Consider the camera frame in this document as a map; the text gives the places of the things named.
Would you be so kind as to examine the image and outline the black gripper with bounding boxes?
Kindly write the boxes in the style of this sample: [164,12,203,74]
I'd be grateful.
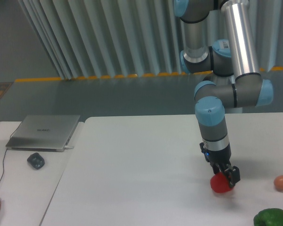
[200,142,240,188]

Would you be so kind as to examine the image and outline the red bell pepper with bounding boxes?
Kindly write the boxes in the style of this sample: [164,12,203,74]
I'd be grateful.
[210,172,233,194]

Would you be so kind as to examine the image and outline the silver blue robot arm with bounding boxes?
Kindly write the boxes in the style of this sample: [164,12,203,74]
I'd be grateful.
[174,0,274,187]

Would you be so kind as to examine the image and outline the green bell pepper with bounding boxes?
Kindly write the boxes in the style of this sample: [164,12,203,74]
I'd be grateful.
[253,208,283,226]

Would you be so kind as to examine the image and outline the silver closed laptop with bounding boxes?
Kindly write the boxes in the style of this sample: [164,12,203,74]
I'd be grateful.
[6,115,80,152]

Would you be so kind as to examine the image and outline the white folding partition screen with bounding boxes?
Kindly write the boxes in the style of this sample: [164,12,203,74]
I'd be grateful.
[19,0,283,80]

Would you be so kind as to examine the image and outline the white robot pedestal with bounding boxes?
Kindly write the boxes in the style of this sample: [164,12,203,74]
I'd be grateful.
[225,75,243,113]

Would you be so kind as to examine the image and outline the black mouse cable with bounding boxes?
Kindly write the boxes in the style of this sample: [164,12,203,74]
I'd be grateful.
[0,121,23,197]

